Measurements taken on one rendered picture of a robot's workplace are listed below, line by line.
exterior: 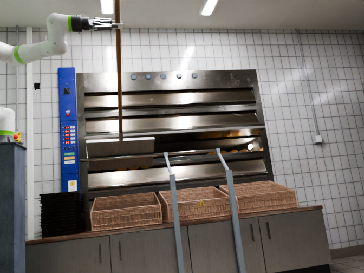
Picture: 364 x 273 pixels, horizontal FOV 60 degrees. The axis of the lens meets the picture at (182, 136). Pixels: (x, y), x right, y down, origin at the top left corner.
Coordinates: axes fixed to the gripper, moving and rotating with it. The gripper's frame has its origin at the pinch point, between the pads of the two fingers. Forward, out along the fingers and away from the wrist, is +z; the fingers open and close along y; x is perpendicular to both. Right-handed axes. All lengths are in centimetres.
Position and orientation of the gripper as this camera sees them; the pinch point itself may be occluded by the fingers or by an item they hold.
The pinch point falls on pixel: (117, 24)
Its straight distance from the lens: 204.6
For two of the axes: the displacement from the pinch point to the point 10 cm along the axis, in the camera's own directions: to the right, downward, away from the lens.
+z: 9.8, -0.5, 2.1
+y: 1.8, 7.1, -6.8
